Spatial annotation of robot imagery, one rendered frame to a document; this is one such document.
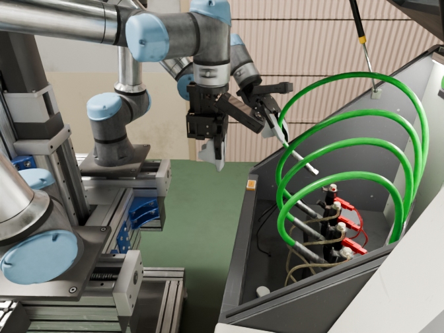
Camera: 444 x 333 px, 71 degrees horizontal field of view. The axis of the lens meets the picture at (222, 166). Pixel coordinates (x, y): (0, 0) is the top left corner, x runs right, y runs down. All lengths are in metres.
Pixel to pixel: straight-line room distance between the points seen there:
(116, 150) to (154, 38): 0.67
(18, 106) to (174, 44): 0.50
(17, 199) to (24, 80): 0.39
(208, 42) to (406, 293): 0.50
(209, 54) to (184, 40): 0.06
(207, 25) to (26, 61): 0.47
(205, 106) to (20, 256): 0.43
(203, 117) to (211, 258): 1.62
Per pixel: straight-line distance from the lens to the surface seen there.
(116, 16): 0.67
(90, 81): 3.20
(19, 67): 0.90
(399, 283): 0.54
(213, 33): 0.61
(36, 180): 0.72
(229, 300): 0.82
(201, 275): 2.10
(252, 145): 3.14
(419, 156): 0.80
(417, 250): 0.52
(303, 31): 2.88
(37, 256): 0.62
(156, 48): 0.56
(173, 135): 3.18
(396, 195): 0.64
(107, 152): 1.17
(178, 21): 0.58
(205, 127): 0.67
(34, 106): 0.92
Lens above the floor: 1.61
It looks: 31 degrees down
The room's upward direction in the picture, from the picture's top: straight up
